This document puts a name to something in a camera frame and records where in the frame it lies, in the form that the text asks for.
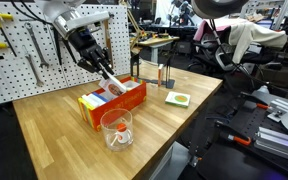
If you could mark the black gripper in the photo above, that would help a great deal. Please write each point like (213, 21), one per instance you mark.
(87, 45)

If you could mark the blue striped white book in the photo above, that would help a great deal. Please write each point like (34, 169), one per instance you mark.
(94, 99)

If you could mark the orange cardboard box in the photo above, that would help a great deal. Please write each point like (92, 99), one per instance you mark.
(117, 106)

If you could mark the upright orange white book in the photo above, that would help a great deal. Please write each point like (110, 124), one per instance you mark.
(160, 75)

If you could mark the white book green orange circle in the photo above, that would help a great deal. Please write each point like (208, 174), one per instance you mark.
(178, 99)

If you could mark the brown cardboard box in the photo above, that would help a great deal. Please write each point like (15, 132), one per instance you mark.
(277, 75)

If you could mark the black pliers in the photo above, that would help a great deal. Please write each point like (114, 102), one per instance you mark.
(58, 46)

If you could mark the clear glass cup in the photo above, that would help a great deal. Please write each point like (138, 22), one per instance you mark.
(116, 116)

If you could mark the small wooden top desk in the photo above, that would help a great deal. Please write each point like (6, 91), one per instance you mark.
(157, 41)

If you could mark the large silver wrench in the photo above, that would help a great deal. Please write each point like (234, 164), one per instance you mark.
(35, 43)

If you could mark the small silver wrench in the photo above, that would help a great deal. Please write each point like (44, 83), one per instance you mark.
(32, 66)

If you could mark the small white orange bottle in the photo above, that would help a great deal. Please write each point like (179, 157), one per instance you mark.
(121, 135)

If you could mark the white pegboard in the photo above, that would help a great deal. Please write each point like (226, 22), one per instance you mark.
(10, 76)

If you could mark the pink cloth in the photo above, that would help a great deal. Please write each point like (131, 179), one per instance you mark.
(200, 30)

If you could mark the black office chair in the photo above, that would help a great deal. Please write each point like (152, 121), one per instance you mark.
(222, 55)

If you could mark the cream cloth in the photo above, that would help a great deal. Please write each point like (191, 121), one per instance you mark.
(250, 36)

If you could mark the orange black bar clamp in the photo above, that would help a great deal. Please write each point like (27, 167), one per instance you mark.
(262, 106)
(242, 140)

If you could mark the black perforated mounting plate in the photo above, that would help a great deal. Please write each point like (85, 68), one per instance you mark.
(250, 123)

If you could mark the black cart platform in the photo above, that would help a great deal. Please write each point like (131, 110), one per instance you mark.
(230, 166)

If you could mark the white plastic bottle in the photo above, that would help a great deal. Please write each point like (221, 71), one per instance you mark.
(265, 90)

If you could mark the aluminium extrusion profile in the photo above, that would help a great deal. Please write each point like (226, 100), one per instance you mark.
(280, 108)
(277, 141)

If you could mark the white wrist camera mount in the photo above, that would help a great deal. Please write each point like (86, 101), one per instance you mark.
(90, 19)

